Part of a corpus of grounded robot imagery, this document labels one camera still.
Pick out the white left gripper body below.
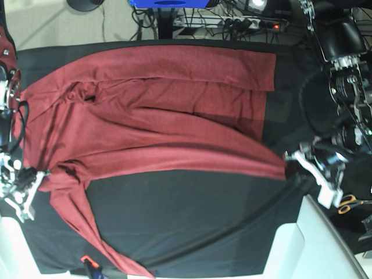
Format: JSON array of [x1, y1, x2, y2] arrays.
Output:
[[284, 141, 349, 190]]

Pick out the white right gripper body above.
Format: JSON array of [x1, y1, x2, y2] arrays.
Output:
[[1, 153, 51, 214]]

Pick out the red long-sleeve T-shirt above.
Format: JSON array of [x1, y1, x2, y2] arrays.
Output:
[[22, 45, 285, 278]]

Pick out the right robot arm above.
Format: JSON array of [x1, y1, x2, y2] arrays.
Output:
[[1, 1, 50, 222]]

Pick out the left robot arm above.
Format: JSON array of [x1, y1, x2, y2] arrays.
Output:
[[285, 1, 371, 193]]

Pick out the small black metal part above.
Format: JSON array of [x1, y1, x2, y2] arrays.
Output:
[[358, 215, 372, 259]]

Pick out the white foam block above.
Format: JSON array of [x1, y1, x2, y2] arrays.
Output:
[[263, 195, 368, 279]]

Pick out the white power strip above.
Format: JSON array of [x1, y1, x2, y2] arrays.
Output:
[[173, 15, 289, 32]]

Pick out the black round stand base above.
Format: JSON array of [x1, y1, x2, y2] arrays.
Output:
[[66, 0, 104, 12]]

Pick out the blue plastic box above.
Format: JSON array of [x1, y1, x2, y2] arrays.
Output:
[[128, 0, 209, 9]]

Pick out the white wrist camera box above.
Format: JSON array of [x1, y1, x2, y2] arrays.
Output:
[[317, 188, 344, 209]]

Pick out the yellow-handled scissors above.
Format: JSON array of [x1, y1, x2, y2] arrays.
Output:
[[338, 194, 371, 214]]

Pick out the black table leg post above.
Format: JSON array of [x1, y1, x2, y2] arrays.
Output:
[[156, 8, 178, 40]]

